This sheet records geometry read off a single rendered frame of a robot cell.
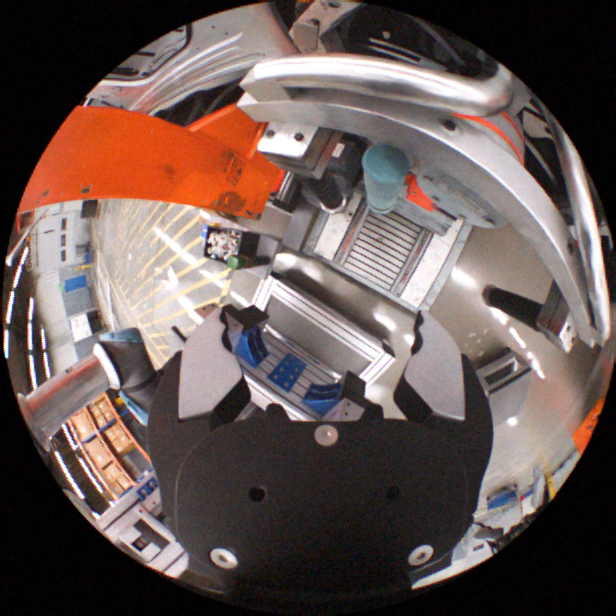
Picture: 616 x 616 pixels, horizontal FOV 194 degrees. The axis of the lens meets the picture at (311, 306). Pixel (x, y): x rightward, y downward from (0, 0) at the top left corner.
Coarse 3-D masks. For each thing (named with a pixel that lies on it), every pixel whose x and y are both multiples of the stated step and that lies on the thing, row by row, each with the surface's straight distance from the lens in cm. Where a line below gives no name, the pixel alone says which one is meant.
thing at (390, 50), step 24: (360, 24) 47; (360, 48) 50; (384, 48) 44; (408, 48) 43; (480, 72) 45; (528, 120) 44; (528, 144) 48; (552, 144) 68; (528, 168) 62; (552, 168) 53; (552, 192) 55
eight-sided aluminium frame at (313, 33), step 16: (320, 0) 30; (336, 0) 30; (304, 16) 32; (320, 16) 32; (336, 16) 31; (304, 32) 34; (320, 32) 33; (336, 32) 39; (304, 48) 36; (320, 48) 35; (336, 48) 39; (560, 208) 50
